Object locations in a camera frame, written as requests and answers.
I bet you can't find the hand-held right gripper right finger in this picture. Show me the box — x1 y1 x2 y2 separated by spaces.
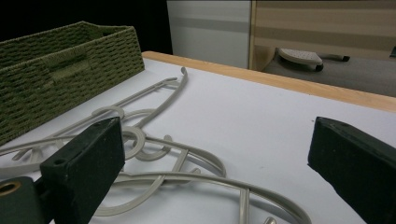
307 116 396 224

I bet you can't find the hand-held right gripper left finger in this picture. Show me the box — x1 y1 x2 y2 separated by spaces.
39 116 126 224

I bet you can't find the green woven basket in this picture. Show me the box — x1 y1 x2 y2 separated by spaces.
0 21 146 147

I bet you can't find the striped wooden panel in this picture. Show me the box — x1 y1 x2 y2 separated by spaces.
247 0 396 72

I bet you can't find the white cabinet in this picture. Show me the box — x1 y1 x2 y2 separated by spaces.
166 0 253 70

